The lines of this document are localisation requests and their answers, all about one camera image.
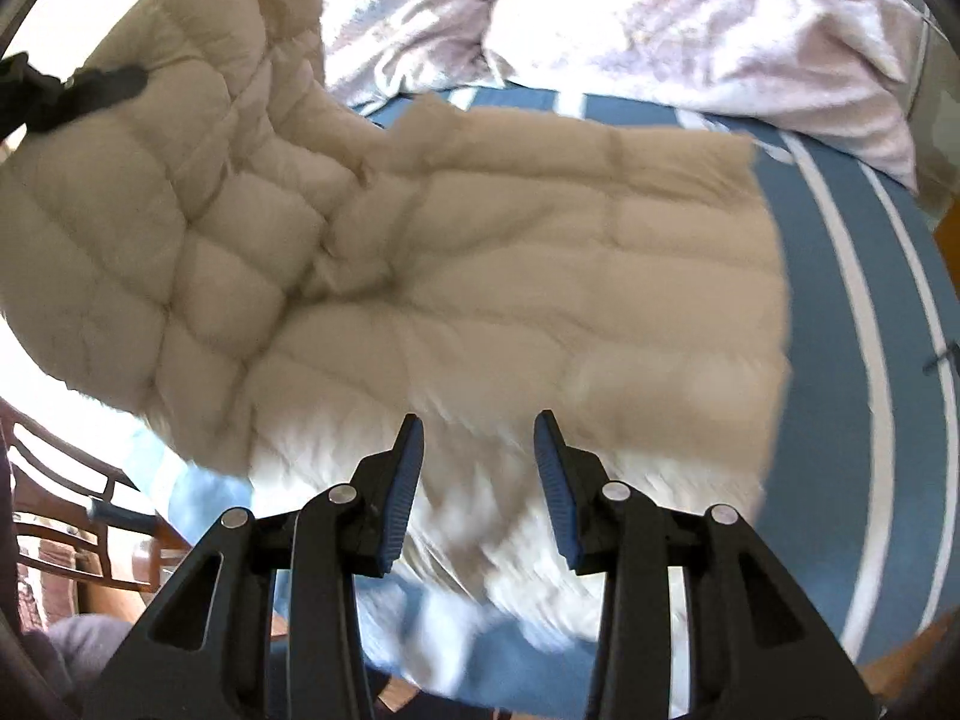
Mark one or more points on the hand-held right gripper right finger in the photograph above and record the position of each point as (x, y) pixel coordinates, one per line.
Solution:
(553, 480)

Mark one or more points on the wooden chair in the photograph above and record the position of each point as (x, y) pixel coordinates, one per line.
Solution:
(67, 540)

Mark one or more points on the purple patterned pillow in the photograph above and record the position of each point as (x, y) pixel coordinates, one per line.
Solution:
(405, 15)
(675, 22)

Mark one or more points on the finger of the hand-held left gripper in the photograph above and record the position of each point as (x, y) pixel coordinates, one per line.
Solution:
(105, 88)

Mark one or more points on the beige quilted puffer jacket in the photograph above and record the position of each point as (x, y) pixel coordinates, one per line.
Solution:
(450, 240)

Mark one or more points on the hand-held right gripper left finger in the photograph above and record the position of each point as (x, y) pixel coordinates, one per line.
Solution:
(401, 480)

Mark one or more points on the blue striped bed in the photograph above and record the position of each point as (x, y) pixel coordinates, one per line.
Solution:
(825, 315)

